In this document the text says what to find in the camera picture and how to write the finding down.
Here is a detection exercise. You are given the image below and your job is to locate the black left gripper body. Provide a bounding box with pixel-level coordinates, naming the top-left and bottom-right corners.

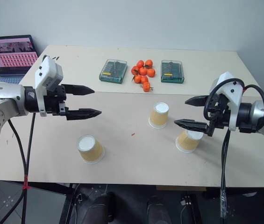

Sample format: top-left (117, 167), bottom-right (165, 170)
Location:
top-left (43, 84), bottom-right (68, 117)

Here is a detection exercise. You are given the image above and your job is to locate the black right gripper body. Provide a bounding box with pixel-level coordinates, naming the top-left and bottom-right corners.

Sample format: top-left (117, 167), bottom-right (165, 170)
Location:
top-left (204, 93), bottom-right (232, 137)

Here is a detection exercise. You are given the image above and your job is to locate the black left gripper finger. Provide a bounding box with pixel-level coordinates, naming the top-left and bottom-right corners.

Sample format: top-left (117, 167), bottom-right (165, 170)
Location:
top-left (65, 108), bottom-right (103, 121)
top-left (61, 84), bottom-right (96, 96)

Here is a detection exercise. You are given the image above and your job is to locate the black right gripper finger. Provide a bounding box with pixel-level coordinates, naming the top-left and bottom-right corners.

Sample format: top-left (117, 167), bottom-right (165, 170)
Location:
top-left (184, 95), bottom-right (213, 108)
top-left (174, 119), bottom-right (211, 135)

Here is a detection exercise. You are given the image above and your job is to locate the yellow ribbed paper cup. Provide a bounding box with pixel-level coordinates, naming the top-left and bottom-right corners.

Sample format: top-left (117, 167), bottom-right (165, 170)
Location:
top-left (175, 129), bottom-right (204, 154)
top-left (76, 134), bottom-right (106, 165)
top-left (148, 102), bottom-right (170, 129)

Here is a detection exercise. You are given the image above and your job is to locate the green clear screwdriver bit case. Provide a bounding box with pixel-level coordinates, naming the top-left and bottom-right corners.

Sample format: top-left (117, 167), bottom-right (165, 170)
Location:
top-left (160, 59), bottom-right (185, 84)
top-left (98, 58), bottom-right (128, 84)

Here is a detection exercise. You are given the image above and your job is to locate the open grey laptop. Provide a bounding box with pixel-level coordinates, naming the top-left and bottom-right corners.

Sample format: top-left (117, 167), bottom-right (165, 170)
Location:
top-left (0, 35), bottom-right (40, 85)

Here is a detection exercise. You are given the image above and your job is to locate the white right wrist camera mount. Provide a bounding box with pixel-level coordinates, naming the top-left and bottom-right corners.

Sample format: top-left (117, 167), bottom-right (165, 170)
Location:
top-left (215, 71), bottom-right (246, 132)

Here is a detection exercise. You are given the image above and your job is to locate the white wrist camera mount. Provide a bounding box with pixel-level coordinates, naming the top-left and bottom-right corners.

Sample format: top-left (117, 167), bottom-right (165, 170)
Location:
top-left (34, 56), bottom-right (64, 118)
top-left (215, 71), bottom-right (246, 132)

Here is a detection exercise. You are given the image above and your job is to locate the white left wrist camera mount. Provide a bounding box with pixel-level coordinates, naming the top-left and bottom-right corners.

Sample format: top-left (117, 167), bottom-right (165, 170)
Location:
top-left (34, 56), bottom-right (64, 118)

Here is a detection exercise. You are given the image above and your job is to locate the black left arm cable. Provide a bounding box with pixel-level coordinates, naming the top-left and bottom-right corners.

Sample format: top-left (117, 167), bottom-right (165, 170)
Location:
top-left (21, 112), bottom-right (37, 224)
top-left (0, 119), bottom-right (29, 224)

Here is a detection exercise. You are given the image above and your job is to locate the black hanging right arm cable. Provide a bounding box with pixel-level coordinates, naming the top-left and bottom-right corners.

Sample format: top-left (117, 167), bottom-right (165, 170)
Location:
top-left (218, 129), bottom-right (232, 224)

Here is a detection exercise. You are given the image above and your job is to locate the red tape on cables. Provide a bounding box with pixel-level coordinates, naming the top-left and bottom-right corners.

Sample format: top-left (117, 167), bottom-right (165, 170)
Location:
top-left (22, 175), bottom-right (31, 190)

